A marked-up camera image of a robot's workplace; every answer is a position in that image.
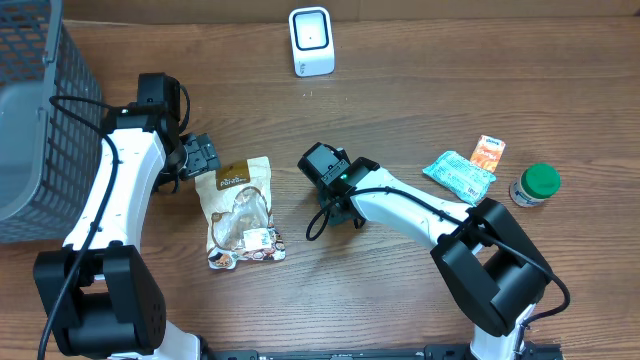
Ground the brown snack pouch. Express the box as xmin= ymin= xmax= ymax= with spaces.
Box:
xmin=195 ymin=156 xmax=286 ymax=270

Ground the teal wipes packet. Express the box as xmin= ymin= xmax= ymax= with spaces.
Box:
xmin=423 ymin=150 xmax=496 ymax=206

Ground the orange small box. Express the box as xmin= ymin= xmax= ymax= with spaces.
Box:
xmin=470 ymin=135 xmax=506 ymax=173

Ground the green lid jar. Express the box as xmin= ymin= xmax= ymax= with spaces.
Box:
xmin=509 ymin=163 xmax=562 ymax=207

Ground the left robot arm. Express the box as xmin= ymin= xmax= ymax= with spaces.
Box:
xmin=33 ymin=73 xmax=221 ymax=359

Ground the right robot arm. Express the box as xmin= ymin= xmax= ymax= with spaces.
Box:
xmin=298 ymin=143 xmax=552 ymax=359

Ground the white barcode scanner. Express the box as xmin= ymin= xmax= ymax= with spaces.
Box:
xmin=288 ymin=6 xmax=336 ymax=77

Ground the grey plastic mesh basket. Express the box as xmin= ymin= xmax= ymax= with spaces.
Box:
xmin=1 ymin=0 xmax=102 ymax=243

